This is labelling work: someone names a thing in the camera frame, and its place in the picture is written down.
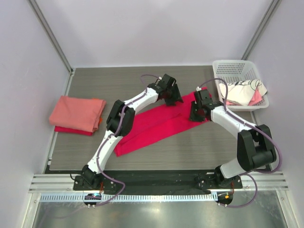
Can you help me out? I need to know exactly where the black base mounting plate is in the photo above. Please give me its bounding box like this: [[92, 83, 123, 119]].
[[72, 170, 243, 192]]

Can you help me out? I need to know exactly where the right aluminium frame post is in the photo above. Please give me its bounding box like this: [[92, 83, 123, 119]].
[[241, 0, 282, 60]]

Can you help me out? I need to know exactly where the pink t shirt in basket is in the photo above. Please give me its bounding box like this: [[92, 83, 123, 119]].
[[226, 91, 262, 106]]

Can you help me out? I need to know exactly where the white perforated plastic basket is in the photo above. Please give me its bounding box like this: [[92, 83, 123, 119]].
[[212, 60, 269, 112]]

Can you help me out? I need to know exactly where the left aluminium frame post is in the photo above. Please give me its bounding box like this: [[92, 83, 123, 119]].
[[28, 0, 74, 73]]

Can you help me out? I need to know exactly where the slotted grey cable duct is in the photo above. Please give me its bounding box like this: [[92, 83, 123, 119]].
[[40, 192, 218, 203]]

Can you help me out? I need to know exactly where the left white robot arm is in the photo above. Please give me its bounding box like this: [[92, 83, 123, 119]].
[[73, 74, 183, 190]]

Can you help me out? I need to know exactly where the folded salmon pink t shirt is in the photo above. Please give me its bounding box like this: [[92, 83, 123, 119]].
[[49, 96, 106, 133]]

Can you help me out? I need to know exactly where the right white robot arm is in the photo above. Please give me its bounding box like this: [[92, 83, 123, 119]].
[[190, 87, 277, 188]]

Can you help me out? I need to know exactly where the crimson red t shirt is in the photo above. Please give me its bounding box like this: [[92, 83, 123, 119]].
[[114, 92, 208, 157]]

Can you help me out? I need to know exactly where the aluminium frame post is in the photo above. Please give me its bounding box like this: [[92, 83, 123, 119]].
[[241, 0, 282, 60], [28, 0, 74, 73]]

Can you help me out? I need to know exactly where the white printed t shirt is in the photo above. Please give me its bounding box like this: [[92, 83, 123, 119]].
[[226, 79, 267, 106]]

